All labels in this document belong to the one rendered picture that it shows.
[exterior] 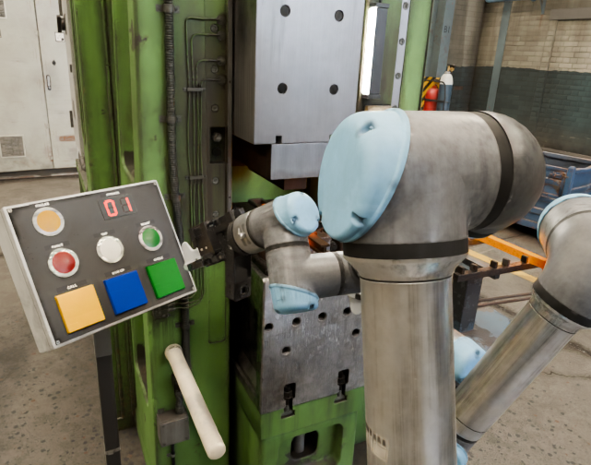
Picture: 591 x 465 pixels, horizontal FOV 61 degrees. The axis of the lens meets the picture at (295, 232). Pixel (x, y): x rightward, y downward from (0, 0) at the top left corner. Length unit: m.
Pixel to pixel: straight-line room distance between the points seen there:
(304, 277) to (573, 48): 9.13
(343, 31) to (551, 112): 8.60
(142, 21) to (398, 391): 1.10
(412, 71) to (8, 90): 5.29
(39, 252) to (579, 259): 0.91
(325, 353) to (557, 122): 8.54
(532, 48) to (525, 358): 9.46
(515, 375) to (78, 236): 0.83
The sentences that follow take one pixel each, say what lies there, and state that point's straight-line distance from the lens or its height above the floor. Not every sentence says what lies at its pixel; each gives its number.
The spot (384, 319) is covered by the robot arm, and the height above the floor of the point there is 1.27.
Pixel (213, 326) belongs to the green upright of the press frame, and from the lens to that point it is 1.61.
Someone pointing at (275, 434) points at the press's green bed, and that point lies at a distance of 1.67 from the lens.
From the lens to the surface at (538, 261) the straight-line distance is 1.57.
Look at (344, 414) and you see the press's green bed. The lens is 1.77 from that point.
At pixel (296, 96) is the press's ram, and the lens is 1.33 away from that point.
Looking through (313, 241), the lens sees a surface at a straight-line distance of 1.37.
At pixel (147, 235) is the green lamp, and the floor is 1.10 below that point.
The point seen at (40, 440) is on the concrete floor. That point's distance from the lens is 2.38.
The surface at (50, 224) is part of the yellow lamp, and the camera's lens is 1.07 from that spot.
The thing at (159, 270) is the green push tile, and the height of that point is 1.03.
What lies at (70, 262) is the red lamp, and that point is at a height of 1.09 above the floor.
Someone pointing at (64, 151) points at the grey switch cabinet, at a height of 0.30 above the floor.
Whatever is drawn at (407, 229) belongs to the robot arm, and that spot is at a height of 1.36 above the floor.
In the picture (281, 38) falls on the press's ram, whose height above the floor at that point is 1.53.
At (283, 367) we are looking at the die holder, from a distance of 1.53.
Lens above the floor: 1.49
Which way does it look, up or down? 19 degrees down
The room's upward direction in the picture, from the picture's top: 3 degrees clockwise
